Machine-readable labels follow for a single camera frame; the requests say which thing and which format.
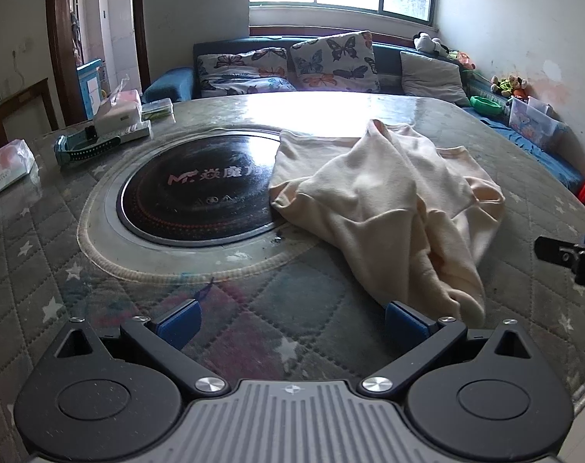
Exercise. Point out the white tissue box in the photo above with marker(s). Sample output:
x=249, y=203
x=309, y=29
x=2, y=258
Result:
x=118, y=111

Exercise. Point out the large butterfly print pillow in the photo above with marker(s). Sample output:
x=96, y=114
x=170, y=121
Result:
x=335, y=60

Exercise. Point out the cream knit top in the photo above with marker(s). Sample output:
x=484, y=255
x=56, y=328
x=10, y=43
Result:
x=384, y=202

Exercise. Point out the blue sofa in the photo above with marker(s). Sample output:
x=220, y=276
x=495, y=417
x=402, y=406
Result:
x=169, y=87

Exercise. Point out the round black induction cooker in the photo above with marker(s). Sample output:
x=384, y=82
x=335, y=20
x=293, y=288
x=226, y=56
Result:
x=186, y=188

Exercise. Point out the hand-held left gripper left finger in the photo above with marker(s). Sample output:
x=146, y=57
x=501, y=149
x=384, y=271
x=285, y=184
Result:
x=179, y=323

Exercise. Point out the blue black handheld device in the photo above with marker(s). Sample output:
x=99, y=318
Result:
x=84, y=147

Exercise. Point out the flat white box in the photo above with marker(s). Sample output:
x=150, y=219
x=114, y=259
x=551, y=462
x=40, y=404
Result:
x=133, y=132

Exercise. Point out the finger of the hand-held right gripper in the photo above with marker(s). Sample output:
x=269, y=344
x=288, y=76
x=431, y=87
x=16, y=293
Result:
x=558, y=251

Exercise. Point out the soft pink white tissue pack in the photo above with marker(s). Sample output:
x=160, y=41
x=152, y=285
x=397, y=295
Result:
x=5, y=169

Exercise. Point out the wooden door frame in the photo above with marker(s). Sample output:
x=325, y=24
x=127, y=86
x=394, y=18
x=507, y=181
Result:
x=58, y=33

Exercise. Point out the panda plush toy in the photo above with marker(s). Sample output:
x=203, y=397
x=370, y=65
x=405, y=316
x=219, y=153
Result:
x=427, y=42

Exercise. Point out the blue cardboard box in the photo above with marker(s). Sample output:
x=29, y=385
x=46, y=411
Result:
x=89, y=89

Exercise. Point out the clear plastic storage box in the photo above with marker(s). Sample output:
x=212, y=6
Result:
x=531, y=123

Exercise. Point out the small butterfly print pillow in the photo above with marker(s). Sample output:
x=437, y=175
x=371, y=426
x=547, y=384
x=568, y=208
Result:
x=241, y=62
x=249, y=88

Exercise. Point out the brown green plush toy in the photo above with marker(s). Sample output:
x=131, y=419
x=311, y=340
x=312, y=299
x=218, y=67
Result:
x=509, y=87

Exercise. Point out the grey pillow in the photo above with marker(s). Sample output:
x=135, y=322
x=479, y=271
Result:
x=432, y=77

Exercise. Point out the green box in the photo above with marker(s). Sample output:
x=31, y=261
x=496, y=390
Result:
x=157, y=108

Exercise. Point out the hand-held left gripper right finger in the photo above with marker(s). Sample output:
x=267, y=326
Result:
x=405, y=323

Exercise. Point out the green bowl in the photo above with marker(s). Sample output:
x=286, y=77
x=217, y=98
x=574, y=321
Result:
x=485, y=103

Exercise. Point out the pink green plush toy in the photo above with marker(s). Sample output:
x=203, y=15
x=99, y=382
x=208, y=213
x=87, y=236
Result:
x=463, y=60

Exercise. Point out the wooden sideboard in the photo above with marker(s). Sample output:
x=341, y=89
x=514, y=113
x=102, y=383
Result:
x=17, y=106

